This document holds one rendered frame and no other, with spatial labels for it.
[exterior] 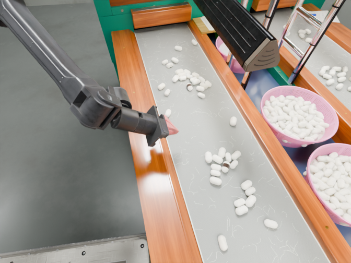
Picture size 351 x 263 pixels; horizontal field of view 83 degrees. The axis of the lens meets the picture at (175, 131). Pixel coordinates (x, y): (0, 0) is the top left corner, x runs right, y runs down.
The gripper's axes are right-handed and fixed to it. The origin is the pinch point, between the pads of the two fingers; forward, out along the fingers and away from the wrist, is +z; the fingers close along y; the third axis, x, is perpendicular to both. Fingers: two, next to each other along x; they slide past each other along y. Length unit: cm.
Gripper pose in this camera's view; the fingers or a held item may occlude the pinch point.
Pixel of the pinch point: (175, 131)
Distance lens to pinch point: 60.4
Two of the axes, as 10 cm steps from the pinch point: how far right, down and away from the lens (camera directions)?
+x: -6.2, 5.7, 5.4
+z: 7.4, 1.8, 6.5
